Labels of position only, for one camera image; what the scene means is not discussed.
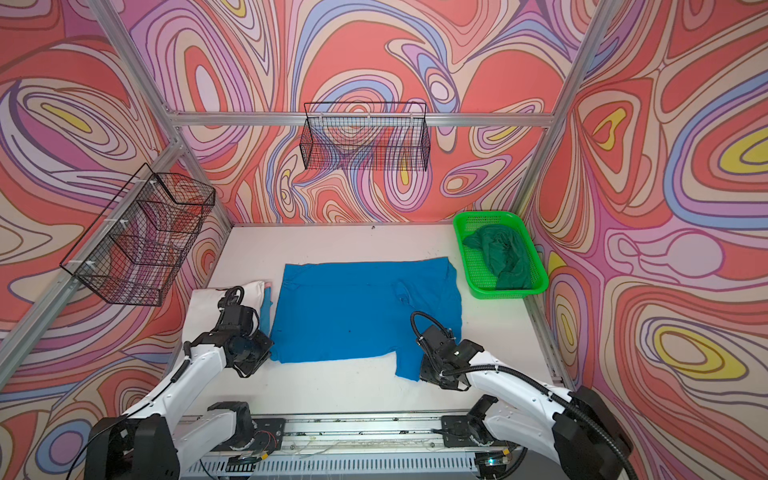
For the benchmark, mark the green plastic basket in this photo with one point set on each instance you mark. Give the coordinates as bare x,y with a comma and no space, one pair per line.
480,281

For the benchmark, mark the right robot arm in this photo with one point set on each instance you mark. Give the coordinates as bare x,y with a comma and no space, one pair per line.
517,414

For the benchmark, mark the aluminium frame post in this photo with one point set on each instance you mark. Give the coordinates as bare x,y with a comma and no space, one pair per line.
587,52
98,192

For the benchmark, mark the blue t-shirt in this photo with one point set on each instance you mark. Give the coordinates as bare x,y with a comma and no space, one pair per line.
358,310

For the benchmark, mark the aluminium frame left post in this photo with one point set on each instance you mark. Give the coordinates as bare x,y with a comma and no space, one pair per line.
98,192

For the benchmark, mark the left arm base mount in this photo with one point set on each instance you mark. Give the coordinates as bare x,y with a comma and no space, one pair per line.
268,435

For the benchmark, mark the teal folded t-shirt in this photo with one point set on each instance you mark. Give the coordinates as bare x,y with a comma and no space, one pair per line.
265,322

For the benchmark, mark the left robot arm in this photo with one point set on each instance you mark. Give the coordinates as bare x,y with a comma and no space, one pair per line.
147,442

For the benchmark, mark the dark green t-shirt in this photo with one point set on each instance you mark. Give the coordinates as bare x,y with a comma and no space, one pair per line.
504,255

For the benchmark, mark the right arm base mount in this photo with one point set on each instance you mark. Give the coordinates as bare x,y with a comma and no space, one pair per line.
464,431

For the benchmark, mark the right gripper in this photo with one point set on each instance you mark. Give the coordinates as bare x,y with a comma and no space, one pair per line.
427,375

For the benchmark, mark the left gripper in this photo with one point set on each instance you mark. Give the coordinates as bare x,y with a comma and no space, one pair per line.
251,366

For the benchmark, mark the black wire basket back wall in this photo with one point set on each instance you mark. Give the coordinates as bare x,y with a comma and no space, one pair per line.
357,135

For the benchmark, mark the black wire basket left wall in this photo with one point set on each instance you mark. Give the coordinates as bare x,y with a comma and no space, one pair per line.
133,257

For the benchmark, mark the aluminium frame right post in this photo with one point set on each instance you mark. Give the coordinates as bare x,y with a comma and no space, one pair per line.
587,52

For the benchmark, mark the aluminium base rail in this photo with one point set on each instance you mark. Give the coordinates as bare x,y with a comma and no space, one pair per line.
358,444

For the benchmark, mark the black wire basket wall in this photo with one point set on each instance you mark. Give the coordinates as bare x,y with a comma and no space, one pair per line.
357,135
133,257

